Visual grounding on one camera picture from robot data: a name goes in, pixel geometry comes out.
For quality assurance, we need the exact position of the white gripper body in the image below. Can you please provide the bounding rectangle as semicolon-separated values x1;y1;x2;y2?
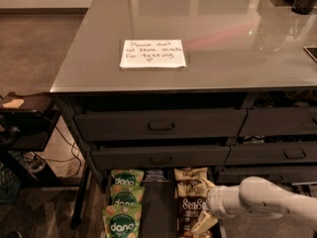
206;185;242;218

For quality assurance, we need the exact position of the back tan chip bag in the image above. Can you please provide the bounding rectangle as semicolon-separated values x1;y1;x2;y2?
174;168;208;181

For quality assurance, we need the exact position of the tan sticky note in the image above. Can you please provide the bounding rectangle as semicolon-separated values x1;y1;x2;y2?
2;98;24;109

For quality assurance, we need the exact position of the white handwritten paper note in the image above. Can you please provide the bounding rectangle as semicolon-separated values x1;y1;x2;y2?
120;40;186;68

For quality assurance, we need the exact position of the top left dark drawer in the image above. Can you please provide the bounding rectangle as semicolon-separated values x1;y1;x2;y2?
74;109;247;142

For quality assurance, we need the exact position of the middle tan chip bag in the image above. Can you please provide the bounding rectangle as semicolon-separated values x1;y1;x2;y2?
177;182;210;197

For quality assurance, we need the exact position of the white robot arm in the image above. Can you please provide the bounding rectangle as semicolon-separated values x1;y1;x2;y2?
191;177;317;234

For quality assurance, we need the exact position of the bottom right dark drawer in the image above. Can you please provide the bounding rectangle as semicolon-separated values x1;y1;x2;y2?
214;166;317;183

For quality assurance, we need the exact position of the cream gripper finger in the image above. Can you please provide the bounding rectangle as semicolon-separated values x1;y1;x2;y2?
200;178;215;189
191;210;218;235

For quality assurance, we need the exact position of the front green dang bag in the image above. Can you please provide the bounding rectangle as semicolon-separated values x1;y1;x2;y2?
103;203;142;238

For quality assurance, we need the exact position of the dark tablet on counter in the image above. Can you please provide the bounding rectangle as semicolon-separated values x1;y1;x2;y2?
304;47;317;62

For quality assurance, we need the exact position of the blue kettle chip bag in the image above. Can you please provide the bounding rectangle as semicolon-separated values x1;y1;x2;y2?
144;169;168;182

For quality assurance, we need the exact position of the tan chip bag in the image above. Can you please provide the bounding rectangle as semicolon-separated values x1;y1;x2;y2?
174;168;208;181
177;182;210;197

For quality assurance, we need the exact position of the grey counter cabinet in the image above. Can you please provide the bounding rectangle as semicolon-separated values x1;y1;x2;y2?
49;0;317;230

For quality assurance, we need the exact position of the green dang bag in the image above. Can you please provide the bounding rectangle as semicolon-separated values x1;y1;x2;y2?
103;203;142;238
110;184;145;205
111;170;144;185

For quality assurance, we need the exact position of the middle green dang bag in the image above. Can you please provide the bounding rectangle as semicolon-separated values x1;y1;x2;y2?
110;184;145;205

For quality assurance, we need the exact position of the brown sea salt bag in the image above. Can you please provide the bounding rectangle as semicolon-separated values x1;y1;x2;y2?
177;197;212;238

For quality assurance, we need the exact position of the back green dang bag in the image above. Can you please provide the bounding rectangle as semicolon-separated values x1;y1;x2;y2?
111;170;144;185

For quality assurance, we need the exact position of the dark drawer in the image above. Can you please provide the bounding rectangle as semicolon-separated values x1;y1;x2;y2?
214;166;317;183
226;142;317;166
91;145;230;170
240;107;317;137
74;109;247;142

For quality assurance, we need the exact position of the top right dark drawer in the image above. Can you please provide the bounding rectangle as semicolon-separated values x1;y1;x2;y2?
240;107;317;137

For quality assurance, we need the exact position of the middle left dark drawer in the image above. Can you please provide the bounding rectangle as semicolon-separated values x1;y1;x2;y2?
91;145;230;170

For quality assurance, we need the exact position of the middle right dark drawer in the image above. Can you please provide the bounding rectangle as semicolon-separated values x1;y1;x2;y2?
226;142;317;166

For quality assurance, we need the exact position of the black side shelf unit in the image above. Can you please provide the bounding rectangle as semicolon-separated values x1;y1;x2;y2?
0;92;60;186

